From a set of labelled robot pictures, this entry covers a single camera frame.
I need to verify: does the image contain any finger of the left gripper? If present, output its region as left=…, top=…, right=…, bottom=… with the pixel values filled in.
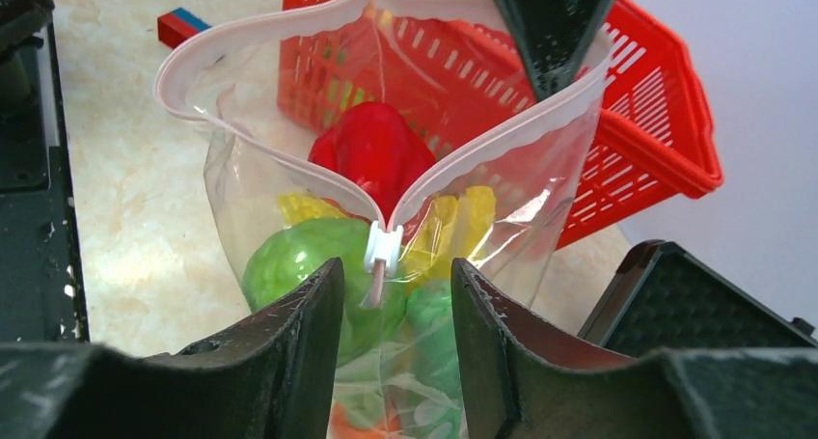
left=494, top=0, right=615, bottom=101

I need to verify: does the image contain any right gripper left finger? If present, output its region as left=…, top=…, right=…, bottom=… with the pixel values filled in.
left=1, top=259, right=344, bottom=438

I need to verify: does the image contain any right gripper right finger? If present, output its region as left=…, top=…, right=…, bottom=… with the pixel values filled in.
left=451, top=259, right=817, bottom=438

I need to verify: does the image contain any orange toy carrot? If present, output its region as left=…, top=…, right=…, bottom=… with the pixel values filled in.
left=329, top=402, right=404, bottom=439

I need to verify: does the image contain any green toy custard apple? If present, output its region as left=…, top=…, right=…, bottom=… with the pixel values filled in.
left=328, top=279, right=467, bottom=438

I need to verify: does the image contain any green toy round fruit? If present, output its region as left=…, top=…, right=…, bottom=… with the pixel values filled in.
left=241, top=217, right=410, bottom=369

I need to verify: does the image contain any red plastic shopping basket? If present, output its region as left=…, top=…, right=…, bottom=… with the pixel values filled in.
left=277, top=0, right=723, bottom=246

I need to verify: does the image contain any yellow toy corn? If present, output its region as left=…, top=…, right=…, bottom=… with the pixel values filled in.
left=276, top=185, right=499, bottom=284

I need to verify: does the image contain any white zipper slider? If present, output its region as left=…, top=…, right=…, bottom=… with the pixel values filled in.
left=363, top=221, right=404, bottom=278

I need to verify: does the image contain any clear zip top bag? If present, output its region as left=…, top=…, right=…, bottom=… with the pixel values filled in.
left=154, top=0, right=612, bottom=438

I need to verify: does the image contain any red toy bell pepper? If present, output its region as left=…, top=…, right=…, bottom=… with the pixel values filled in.
left=308, top=101, right=436, bottom=220

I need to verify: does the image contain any red blue toy block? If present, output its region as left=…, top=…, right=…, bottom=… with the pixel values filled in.
left=156, top=7, right=210, bottom=49

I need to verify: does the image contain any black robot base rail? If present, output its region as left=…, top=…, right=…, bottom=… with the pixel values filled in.
left=1, top=0, right=90, bottom=343

